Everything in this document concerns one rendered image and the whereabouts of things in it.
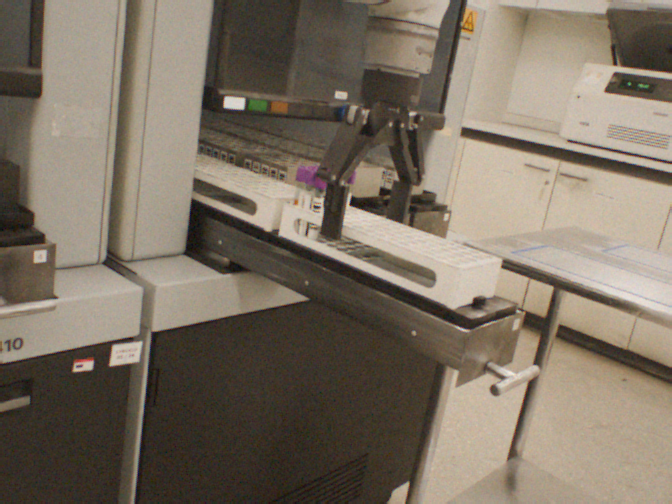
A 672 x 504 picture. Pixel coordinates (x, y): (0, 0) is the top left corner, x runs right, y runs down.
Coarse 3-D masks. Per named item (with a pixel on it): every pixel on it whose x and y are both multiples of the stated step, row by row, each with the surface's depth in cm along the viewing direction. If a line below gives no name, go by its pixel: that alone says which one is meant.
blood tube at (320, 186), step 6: (318, 180) 88; (318, 186) 88; (324, 186) 88; (318, 192) 89; (318, 198) 89; (318, 204) 89; (312, 210) 90; (318, 210) 89; (312, 228) 90; (318, 228) 91; (312, 234) 90
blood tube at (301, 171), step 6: (300, 168) 90; (306, 168) 90; (300, 174) 90; (300, 180) 90; (300, 186) 91; (294, 192) 92; (300, 192) 91; (294, 198) 92; (300, 198) 91; (294, 204) 92; (300, 204) 92; (294, 222) 92; (294, 228) 93
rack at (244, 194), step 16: (208, 160) 115; (208, 176) 103; (224, 176) 104; (240, 176) 107; (256, 176) 108; (192, 192) 106; (208, 192) 109; (224, 192) 110; (240, 192) 99; (256, 192) 96; (272, 192) 98; (288, 192) 100; (224, 208) 101; (240, 208) 110; (256, 208) 111; (272, 208) 95; (256, 224) 97; (272, 224) 96
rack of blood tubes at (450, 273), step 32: (288, 224) 92; (320, 224) 88; (352, 224) 87; (384, 224) 91; (352, 256) 91; (384, 256) 94; (416, 256) 78; (448, 256) 80; (480, 256) 82; (416, 288) 79; (448, 288) 76; (480, 288) 79
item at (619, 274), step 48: (480, 240) 111; (528, 240) 118; (576, 240) 126; (576, 288) 96; (624, 288) 97; (432, 384) 115; (528, 384) 149; (432, 432) 116; (480, 480) 140; (528, 480) 143
